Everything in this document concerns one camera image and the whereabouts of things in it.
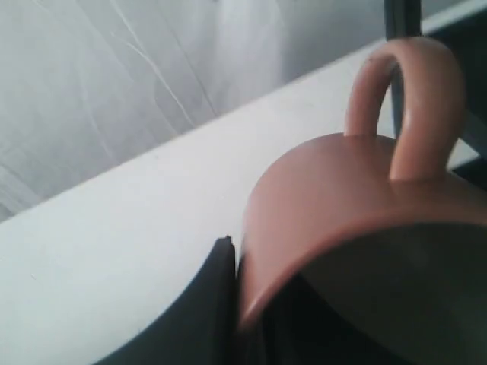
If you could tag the black metal shelf rack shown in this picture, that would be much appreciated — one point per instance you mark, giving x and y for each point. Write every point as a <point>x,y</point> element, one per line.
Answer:
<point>429,101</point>

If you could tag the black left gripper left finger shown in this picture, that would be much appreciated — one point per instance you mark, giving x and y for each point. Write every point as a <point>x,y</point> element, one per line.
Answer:
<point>198,327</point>

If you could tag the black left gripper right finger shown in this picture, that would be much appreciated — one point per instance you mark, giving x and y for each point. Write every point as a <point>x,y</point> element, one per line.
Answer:
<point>342,315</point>

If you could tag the pink ceramic mug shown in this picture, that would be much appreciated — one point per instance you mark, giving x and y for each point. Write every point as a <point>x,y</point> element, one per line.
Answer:
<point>331,201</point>

